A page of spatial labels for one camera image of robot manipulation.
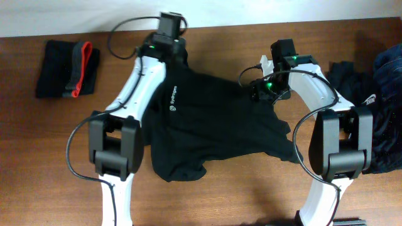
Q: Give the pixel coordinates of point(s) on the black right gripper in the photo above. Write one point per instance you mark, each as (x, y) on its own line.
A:
(260, 91)

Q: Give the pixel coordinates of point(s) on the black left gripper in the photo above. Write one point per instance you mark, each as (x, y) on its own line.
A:
(181, 46)

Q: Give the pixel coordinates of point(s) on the black t-shirt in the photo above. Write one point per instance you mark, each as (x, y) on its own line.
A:
(193, 118)

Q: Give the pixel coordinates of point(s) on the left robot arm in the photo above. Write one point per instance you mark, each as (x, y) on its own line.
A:
(116, 145)

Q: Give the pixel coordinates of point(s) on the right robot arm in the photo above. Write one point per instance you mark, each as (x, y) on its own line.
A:
(341, 144)

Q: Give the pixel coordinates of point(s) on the black clothes pile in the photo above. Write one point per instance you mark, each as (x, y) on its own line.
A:
(363, 91)

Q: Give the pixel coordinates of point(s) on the folded black garment red band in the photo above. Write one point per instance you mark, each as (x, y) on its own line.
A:
(69, 69)

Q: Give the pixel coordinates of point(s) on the blue denim garment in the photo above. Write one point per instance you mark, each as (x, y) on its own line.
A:
(387, 72)

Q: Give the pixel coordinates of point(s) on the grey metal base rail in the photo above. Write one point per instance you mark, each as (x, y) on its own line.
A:
(349, 222)

